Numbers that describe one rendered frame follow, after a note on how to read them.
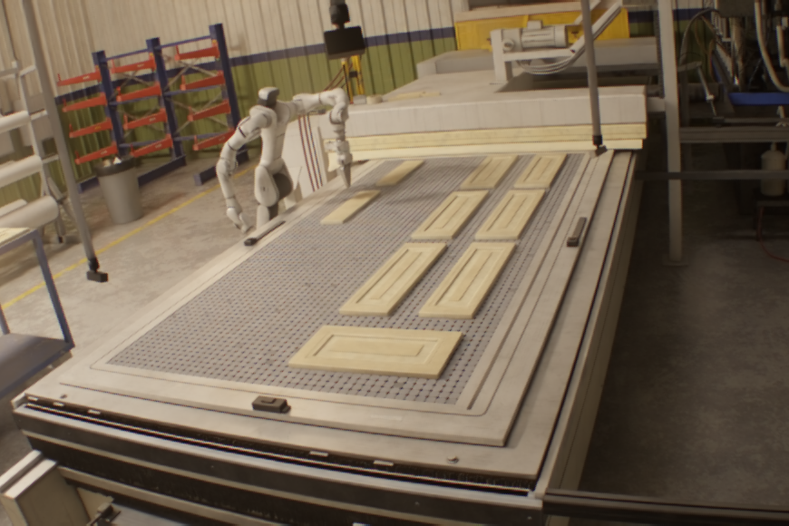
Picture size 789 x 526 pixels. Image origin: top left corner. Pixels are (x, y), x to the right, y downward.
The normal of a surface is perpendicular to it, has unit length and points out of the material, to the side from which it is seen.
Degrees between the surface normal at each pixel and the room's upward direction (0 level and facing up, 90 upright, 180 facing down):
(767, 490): 0
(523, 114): 90
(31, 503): 90
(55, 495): 90
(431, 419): 0
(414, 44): 90
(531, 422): 0
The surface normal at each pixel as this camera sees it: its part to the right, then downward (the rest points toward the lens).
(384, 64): -0.40, 0.39
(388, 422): -0.15, -0.92
